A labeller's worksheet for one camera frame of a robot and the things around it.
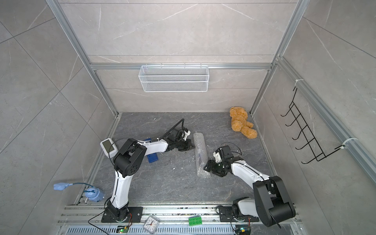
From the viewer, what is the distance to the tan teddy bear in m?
0.97

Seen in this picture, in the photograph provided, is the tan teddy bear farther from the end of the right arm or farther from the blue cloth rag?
the blue cloth rag

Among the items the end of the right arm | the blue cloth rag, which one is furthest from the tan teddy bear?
the blue cloth rag

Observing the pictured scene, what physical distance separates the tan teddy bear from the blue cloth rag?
35.0 inches

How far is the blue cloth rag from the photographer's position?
627mm
